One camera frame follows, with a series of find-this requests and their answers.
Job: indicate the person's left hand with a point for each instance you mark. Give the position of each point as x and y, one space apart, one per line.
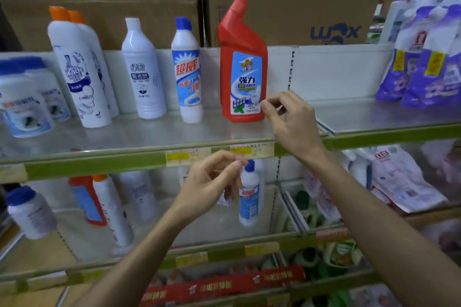
201 191

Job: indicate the row of red boxes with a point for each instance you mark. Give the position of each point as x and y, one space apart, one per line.
223 285

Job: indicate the red toilet cleaner bottle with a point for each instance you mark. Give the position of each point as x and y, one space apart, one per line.
239 47

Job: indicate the metal shelf board green edge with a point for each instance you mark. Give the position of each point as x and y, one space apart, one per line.
378 119
90 242
126 141

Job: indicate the person's right thumb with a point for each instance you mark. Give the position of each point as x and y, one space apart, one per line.
272 118

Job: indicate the small white bottle blue cap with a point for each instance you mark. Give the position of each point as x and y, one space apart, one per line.
249 198

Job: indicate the white refill pouch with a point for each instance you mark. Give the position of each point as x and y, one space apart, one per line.
403 177

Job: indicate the person's right forearm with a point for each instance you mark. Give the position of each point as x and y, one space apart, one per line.
378 231

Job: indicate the yellow shelf price label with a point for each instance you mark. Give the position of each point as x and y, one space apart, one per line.
252 151
187 156

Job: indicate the white jar blue lid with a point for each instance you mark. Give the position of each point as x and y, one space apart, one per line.
25 109
54 94
32 215

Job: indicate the person's left forearm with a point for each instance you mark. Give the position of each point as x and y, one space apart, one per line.
140 263

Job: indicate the purple refill pouch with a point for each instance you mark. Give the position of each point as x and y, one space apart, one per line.
403 62
437 73

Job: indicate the green and white pouches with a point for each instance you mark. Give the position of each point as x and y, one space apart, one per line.
335 252

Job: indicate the red bottle blue label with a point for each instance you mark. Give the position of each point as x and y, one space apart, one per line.
86 202

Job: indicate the person's right hand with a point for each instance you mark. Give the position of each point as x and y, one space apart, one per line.
297 127

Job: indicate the person's left thumb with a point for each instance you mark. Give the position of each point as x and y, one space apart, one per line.
230 170

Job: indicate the white shelf back panel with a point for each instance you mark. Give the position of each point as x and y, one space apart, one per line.
324 71

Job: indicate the white bottle orange cap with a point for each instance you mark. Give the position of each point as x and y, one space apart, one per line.
102 65
81 76
113 209

